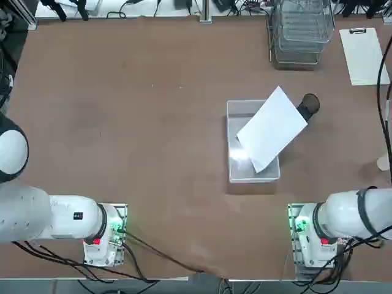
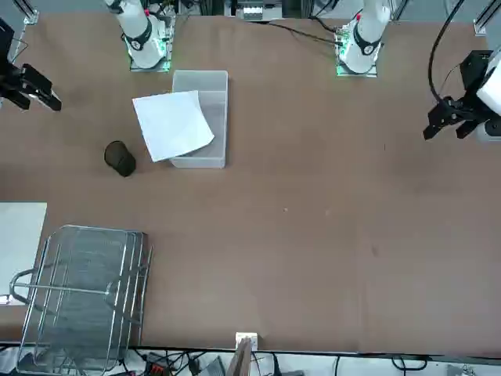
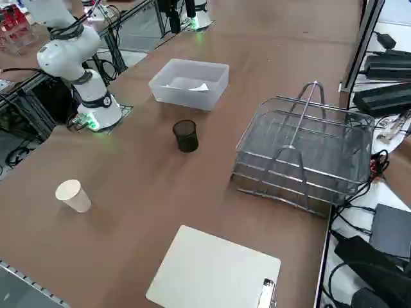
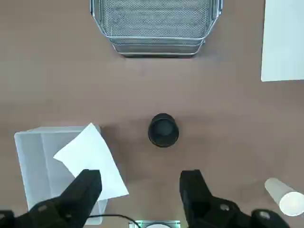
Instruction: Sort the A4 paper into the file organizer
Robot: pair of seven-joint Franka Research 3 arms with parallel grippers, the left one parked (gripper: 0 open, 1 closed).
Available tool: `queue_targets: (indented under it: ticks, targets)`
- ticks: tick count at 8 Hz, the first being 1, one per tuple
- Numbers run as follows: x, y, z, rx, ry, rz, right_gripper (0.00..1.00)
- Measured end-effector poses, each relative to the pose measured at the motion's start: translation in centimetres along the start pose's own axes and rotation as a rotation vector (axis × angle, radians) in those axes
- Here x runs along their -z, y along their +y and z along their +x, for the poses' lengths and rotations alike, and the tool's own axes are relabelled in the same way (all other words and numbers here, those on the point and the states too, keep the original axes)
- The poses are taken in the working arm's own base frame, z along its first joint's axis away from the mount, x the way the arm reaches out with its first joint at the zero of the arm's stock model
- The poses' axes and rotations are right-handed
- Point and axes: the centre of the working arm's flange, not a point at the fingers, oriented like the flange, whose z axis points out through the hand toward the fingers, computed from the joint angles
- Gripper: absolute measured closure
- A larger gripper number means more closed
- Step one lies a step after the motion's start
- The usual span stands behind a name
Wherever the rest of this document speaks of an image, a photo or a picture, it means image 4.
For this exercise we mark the white A4 paper sheet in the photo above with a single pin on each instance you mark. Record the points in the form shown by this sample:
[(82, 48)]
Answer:
[(95, 154)]

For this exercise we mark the silver mesh file organizer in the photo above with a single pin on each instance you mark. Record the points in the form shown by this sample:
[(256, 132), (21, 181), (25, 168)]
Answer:
[(154, 23)]

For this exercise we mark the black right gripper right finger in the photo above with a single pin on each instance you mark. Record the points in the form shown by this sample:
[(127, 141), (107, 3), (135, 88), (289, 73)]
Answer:
[(194, 197)]

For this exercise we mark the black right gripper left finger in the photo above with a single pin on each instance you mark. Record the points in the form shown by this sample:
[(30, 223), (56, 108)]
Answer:
[(78, 197)]

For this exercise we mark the translucent plastic box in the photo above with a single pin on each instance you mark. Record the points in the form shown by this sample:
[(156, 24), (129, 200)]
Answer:
[(31, 166)]

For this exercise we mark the black cylindrical cup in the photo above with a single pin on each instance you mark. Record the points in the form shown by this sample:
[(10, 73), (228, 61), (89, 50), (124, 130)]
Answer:
[(163, 133)]

